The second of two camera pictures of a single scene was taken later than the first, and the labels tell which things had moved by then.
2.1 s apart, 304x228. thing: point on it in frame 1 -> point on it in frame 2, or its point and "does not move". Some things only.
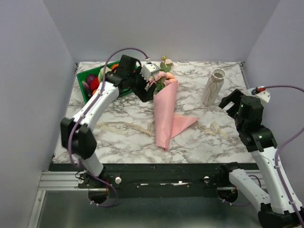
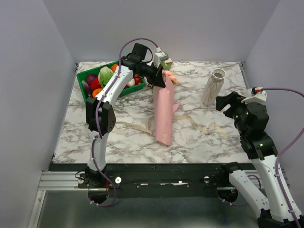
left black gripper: (145, 96) -> (156, 79)
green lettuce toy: (100, 74) does not move
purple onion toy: (90, 78) does not move
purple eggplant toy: (87, 88) does not move
